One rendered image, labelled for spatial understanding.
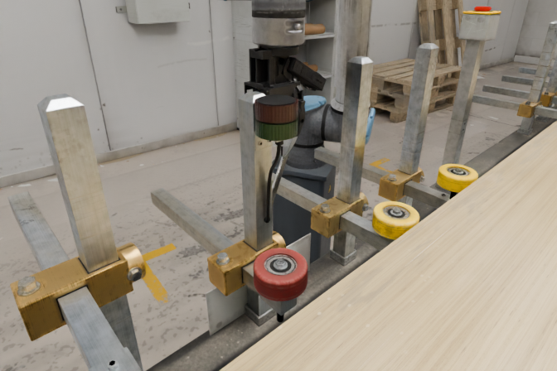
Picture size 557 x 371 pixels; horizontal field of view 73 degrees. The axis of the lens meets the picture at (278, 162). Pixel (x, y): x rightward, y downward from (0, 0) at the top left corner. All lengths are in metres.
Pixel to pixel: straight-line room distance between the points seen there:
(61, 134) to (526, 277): 0.62
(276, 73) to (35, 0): 2.53
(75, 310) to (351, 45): 1.12
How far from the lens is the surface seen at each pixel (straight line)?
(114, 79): 3.20
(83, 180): 0.45
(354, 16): 1.32
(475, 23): 1.14
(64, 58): 3.11
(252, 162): 0.57
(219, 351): 0.73
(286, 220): 1.67
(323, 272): 0.87
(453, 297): 0.58
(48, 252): 0.58
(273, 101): 0.51
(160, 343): 1.71
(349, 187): 0.79
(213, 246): 0.69
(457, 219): 0.74
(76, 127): 0.43
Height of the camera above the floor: 1.27
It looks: 25 degrees down
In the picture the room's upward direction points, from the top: straight up
